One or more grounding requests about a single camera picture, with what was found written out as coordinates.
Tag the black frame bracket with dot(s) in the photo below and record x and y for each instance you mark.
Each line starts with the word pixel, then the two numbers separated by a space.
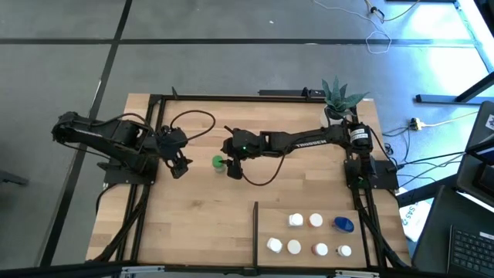
pixel 306 92
pixel 174 93

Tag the black laptop keyboard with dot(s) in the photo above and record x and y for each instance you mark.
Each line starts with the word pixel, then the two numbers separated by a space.
pixel 471 251

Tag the green plant in white pot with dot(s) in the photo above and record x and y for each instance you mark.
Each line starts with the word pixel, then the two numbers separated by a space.
pixel 337 101

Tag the green bottle green cap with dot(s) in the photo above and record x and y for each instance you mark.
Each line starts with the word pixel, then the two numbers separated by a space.
pixel 217 162

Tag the white bottle blue label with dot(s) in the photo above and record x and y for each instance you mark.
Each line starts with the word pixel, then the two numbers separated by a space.
pixel 296 219

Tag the white-capped red label bottle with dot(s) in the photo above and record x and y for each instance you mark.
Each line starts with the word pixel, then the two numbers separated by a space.
pixel 344 251

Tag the black desk leg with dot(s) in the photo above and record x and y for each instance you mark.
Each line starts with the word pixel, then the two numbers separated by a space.
pixel 436 99

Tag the black bar behind table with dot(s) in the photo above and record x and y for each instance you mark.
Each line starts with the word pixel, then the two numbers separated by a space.
pixel 281 92

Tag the white bottle barcode label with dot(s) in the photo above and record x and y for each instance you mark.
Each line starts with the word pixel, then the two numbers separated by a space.
pixel 274 245

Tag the blue-capped Tums bottle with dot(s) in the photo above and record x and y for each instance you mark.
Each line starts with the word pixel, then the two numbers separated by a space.
pixel 343 224

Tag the white power strip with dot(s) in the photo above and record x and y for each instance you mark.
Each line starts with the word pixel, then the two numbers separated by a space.
pixel 416 124

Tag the black table frame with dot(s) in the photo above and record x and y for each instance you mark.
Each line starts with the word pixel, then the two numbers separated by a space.
pixel 231 98

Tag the pink Pepto bottle white cap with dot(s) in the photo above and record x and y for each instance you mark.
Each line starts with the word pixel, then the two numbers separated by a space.
pixel 320 249

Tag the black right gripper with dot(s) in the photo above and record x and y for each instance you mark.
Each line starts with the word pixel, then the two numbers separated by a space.
pixel 241 144

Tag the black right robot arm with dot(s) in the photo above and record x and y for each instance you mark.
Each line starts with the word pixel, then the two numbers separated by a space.
pixel 308 141

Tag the silver aluminium bracket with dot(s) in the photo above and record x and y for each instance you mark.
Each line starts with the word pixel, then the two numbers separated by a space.
pixel 355 274
pixel 143 270

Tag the black floor object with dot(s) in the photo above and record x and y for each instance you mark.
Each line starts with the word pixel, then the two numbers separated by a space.
pixel 11 178

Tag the dark grey desk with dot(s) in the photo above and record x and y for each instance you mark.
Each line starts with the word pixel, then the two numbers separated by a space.
pixel 436 231

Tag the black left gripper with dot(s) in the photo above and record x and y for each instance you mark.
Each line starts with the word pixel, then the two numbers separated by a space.
pixel 173 143

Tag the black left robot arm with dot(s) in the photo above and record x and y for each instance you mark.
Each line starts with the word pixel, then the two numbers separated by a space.
pixel 112 137

